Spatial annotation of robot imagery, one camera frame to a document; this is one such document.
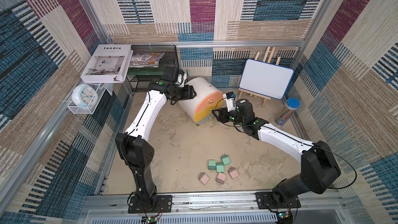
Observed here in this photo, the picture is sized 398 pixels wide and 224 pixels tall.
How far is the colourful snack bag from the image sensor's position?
828 mm

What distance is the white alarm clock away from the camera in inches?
24.9

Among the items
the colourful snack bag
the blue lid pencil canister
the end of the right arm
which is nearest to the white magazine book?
the colourful snack bag
